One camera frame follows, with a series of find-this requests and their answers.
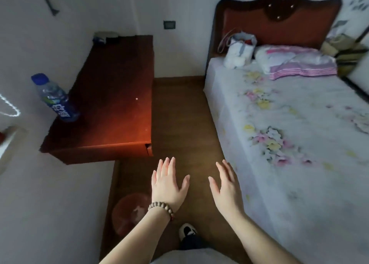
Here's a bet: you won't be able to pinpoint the person's left hand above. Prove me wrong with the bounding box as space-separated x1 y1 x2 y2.
151 156 191 213

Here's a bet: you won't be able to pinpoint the white bag with pink straps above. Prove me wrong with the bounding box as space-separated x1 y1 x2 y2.
218 31 258 69

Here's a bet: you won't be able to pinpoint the person's right forearm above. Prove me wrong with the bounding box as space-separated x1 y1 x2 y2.
228 209 302 264

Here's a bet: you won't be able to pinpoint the person's dark trousers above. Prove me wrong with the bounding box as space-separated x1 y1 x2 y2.
180 235 214 251

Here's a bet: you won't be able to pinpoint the black white sneaker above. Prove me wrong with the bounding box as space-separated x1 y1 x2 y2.
178 223 198 242

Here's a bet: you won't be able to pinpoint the yellow-topped black nightstand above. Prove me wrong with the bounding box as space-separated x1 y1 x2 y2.
320 33 368 77

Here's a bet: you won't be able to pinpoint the brown bead bracelet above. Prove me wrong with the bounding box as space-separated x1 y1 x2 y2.
147 201 176 222

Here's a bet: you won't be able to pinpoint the person's left forearm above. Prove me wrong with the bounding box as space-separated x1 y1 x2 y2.
98 210 173 264

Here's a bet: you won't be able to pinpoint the white door with brown frame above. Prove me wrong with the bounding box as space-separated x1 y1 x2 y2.
344 24 369 103

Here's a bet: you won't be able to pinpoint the pale green glasses case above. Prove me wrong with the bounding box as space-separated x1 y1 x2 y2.
94 31 119 40

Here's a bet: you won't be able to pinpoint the red brown wooden headboard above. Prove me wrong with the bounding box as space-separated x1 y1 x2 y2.
206 0 344 71

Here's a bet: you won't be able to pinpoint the person's right hand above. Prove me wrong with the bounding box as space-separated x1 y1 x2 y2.
208 159 246 223

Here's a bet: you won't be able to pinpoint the bed with white floral sheet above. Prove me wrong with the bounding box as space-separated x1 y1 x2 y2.
203 53 369 264

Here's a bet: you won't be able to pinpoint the red waste bin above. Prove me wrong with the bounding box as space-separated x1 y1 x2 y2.
111 193 153 238

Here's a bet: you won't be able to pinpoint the person's grey shirt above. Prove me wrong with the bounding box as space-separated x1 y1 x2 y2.
150 249 240 264

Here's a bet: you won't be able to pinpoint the red wooden desk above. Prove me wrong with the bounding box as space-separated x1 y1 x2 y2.
39 35 155 166

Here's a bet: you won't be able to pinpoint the blue capped water bottle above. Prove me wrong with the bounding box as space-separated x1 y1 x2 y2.
31 73 81 123

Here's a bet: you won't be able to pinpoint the dark wall bracket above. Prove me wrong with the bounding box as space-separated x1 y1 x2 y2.
42 0 61 17

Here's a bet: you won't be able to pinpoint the pink purple banded pillow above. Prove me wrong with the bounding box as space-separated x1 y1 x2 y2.
253 44 336 74

